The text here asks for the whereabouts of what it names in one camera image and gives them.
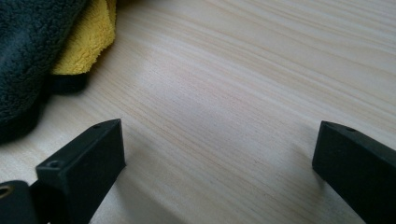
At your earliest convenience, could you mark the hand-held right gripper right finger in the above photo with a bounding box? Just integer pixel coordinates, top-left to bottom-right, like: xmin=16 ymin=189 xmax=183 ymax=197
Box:
xmin=312 ymin=120 xmax=396 ymax=224

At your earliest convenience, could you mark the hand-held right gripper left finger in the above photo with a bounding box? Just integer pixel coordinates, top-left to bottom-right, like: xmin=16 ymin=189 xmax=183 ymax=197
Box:
xmin=35 ymin=119 xmax=127 ymax=224

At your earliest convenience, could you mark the yellow and dark grey towel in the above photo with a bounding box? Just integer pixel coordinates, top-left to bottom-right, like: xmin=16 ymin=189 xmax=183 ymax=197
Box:
xmin=0 ymin=0 xmax=118 ymax=144

